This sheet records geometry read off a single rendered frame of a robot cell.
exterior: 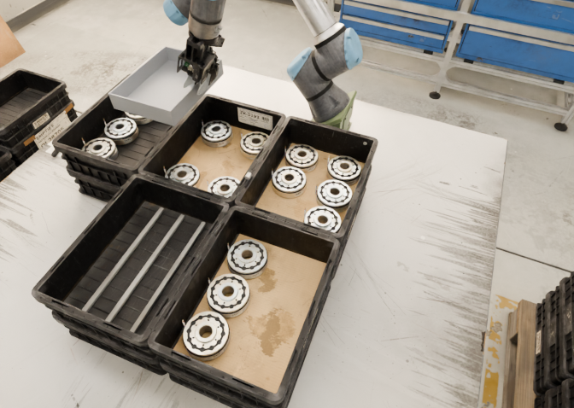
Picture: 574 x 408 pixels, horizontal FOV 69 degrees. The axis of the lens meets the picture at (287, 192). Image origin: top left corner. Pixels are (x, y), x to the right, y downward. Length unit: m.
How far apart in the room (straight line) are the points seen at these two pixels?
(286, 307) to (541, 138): 2.43
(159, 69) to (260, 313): 0.80
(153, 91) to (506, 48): 2.27
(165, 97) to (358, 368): 0.90
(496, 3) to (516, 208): 1.18
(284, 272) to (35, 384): 0.66
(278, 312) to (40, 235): 0.81
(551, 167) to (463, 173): 1.40
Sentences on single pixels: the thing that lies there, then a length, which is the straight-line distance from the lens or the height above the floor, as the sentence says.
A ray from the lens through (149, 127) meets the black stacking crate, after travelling 1.53.
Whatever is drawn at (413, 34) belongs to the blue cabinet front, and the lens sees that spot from 3.02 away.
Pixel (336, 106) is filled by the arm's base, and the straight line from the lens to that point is 1.52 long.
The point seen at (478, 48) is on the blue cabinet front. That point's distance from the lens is 3.02.
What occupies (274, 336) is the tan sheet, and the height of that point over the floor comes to 0.83.
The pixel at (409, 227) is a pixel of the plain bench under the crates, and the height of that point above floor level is 0.70.
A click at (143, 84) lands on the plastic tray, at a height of 1.04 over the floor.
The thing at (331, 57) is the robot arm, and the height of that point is 1.04.
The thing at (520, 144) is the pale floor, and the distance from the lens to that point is 3.04.
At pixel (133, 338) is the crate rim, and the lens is 0.96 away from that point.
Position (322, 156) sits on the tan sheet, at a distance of 1.36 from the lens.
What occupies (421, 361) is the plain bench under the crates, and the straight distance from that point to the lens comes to 1.19.
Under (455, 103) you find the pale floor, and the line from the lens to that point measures 3.20.
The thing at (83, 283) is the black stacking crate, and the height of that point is 0.83.
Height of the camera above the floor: 1.78
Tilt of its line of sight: 49 degrees down
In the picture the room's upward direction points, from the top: 2 degrees clockwise
